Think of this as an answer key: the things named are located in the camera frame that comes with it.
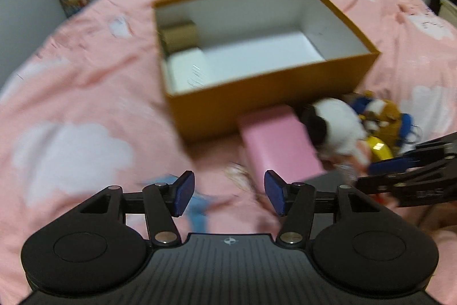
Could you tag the pink pouch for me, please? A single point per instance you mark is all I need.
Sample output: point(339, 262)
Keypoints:
point(275, 139)

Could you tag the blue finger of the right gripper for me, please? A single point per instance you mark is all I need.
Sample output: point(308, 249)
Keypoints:
point(391, 166)

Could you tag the white popcorn plush toy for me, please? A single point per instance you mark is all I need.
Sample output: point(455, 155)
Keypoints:
point(336, 132)

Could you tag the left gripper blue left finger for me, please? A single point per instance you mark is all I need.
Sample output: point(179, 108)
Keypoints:
point(169, 193)

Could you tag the white glasses case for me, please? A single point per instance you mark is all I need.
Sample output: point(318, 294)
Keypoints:
point(189, 70)

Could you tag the orange cardboard storage box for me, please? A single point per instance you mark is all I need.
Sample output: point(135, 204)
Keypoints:
point(262, 53)

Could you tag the brown plush with blue hat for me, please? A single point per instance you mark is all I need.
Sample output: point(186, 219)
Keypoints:
point(383, 119)

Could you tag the dark grey box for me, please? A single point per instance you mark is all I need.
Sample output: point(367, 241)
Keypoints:
point(330, 181)

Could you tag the small brown cardboard box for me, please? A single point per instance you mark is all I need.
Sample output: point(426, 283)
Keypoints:
point(180, 37)

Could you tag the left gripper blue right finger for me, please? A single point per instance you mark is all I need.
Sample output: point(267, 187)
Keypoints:
point(285, 197)

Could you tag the pink cloud-print duvet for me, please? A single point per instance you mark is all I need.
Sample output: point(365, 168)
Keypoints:
point(86, 111)

